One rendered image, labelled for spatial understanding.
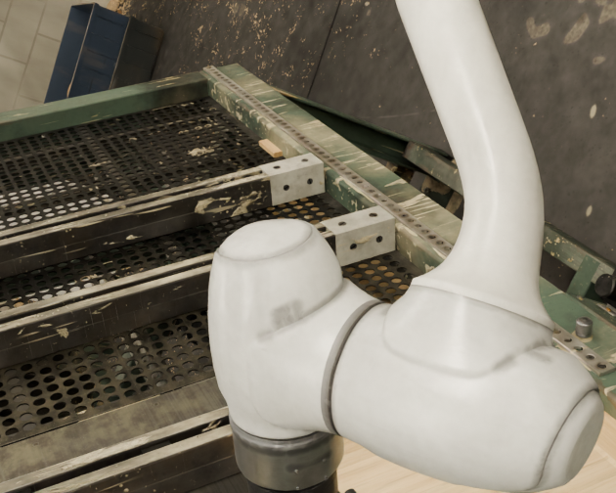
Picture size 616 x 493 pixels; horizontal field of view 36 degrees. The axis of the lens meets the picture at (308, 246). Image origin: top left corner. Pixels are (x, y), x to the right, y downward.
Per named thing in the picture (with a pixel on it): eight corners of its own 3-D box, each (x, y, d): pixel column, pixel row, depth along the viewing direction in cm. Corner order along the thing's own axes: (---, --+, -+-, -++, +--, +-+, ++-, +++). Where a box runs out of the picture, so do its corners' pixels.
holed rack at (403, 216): (615, 370, 138) (616, 367, 138) (599, 377, 137) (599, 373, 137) (212, 67, 270) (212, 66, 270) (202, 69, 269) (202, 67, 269)
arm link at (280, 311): (191, 420, 75) (330, 478, 68) (163, 246, 68) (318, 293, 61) (272, 349, 83) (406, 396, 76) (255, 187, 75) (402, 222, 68)
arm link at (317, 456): (363, 417, 74) (366, 475, 77) (312, 357, 82) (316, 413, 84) (254, 457, 71) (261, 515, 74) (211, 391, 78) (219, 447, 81)
